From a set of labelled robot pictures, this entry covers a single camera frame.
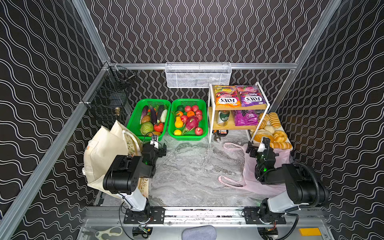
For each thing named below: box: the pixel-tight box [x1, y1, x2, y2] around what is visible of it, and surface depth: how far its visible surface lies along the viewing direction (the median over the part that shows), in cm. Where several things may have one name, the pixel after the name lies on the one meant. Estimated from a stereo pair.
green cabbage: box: [140, 121, 154, 136], surface depth 102 cm
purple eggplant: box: [150, 107, 158, 125], surface depth 112 cm
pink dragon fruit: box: [185, 116, 199, 131], surface depth 106 cm
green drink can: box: [217, 110, 230, 127], surface depth 86 cm
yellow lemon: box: [174, 129, 182, 136], surface depth 103 cm
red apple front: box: [195, 127, 203, 136], surface depth 105 cm
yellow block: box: [298, 228, 322, 236], surface depth 72 cm
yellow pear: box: [175, 116, 184, 128], surface depth 108 cm
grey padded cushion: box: [181, 225, 217, 240], surface depth 69 cm
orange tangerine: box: [187, 110, 195, 118], surface depth 115 cm
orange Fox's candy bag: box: [214, 85, 242, 108], surface depth 80 cm
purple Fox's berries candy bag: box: [236, 85, 266, 107], surface depth 80 cm
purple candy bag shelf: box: [234, 110, 259, 127], surface depth 90 cm
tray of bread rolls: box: [250, 112, 293, 150], surface depth 103 cm
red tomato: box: [154, 122, 164, 133], surface depth 105 cm
